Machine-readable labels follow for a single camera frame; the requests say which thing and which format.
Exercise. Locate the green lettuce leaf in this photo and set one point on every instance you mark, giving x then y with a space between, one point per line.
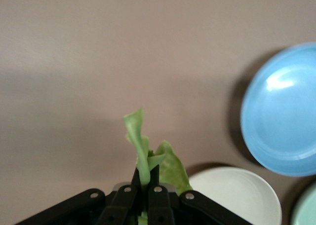
140 148

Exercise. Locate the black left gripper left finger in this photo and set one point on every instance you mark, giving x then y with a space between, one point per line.
118 205

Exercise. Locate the mint green plate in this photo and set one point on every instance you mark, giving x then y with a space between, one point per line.
307 207

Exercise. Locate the beige plate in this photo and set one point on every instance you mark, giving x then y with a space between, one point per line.
237 200

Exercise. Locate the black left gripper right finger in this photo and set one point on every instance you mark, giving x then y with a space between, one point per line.
160 205

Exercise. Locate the blue plate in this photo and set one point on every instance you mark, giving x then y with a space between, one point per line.
284 121

